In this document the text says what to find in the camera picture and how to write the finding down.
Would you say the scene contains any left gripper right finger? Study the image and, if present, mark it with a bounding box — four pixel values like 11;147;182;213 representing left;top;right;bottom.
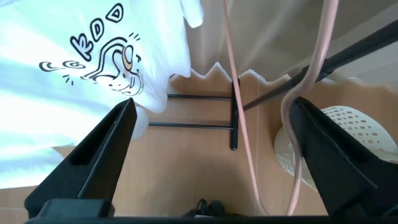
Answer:
289;96;398;216

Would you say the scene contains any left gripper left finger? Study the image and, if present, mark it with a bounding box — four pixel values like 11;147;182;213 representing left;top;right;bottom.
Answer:
24;98;138;218

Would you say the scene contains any pink clothes hanger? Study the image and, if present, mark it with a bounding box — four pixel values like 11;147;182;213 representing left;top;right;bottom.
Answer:
222;0;340;216

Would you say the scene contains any black clothes rack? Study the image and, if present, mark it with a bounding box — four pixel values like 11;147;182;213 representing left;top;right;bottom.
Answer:
148;20;398;151

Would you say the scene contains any beige curtain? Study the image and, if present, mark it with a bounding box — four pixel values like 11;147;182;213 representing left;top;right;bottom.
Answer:
185;0;398;85

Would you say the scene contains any white laundry basket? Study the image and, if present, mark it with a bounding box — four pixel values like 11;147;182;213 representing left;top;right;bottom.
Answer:
273;105;398;191

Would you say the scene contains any white garment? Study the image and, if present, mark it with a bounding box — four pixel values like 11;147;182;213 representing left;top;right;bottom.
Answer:
0;0;205;189

